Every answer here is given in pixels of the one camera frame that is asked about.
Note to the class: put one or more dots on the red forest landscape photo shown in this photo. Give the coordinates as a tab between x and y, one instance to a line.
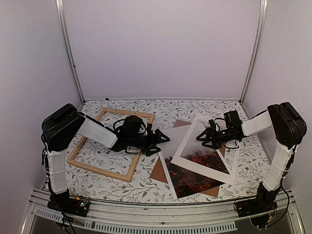
168	150

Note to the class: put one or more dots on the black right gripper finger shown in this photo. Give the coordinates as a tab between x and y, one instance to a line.
210	144
205	135

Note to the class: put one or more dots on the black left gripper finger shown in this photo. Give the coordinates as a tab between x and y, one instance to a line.
152	150
161	137

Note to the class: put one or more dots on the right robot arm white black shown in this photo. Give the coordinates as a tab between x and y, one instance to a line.
289	128

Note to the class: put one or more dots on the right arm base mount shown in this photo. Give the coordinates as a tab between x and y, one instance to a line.
263	203

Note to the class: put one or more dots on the aluminium corner post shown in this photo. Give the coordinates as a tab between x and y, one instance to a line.
68	49
256	46

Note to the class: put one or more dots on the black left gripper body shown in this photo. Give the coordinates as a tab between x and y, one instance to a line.
141	143

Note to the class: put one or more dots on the aluminium front rail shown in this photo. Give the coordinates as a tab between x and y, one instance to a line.
110	217

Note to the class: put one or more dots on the right aluminium corner post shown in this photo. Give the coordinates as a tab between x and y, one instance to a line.
256	46

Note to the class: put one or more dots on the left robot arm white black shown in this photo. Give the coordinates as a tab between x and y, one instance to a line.
65	131

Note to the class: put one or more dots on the left aluminium corner post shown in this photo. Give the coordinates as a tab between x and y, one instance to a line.
68	49

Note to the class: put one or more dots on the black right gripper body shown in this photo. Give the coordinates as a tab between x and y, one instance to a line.
223	138

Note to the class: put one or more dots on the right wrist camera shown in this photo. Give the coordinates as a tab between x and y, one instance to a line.
231	120

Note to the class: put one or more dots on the white mat board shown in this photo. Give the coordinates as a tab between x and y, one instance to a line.
191	147

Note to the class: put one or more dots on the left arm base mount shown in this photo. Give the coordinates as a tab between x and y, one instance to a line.
78	205

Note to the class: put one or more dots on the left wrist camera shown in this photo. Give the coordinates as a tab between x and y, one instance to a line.
134	126

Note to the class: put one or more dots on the brown backing board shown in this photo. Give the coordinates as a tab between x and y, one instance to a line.
158	170

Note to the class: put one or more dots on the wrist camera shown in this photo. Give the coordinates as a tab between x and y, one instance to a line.
134	126
231	120

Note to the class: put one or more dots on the light wooden picture frame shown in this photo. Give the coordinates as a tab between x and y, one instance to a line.
128	177

